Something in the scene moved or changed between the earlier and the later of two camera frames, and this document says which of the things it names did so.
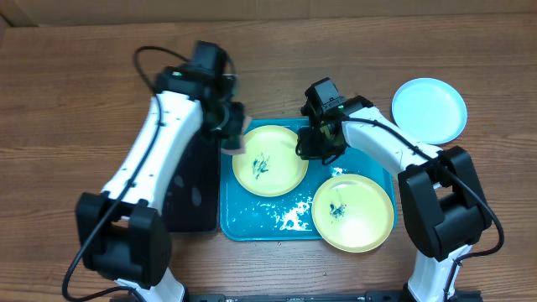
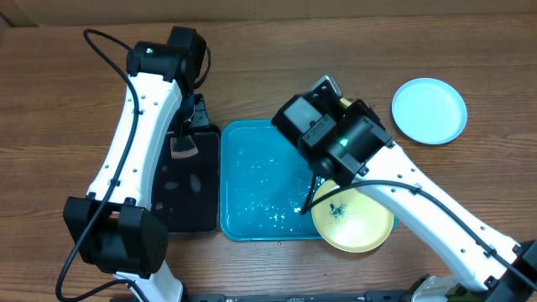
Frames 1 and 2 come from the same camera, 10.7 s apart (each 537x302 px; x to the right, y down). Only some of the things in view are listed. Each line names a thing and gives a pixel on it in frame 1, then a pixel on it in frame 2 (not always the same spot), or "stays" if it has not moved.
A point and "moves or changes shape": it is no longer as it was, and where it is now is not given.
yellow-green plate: x=352 y=212 stays
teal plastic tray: x=247 y=216 stays
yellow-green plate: x=270 y=166 moves or changes shape
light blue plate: x=430 y=110 stays
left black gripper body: x=217 y=123 to x=185 y=124
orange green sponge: x=234 y=144 moves or changes shape
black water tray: x=191 y=202 stays
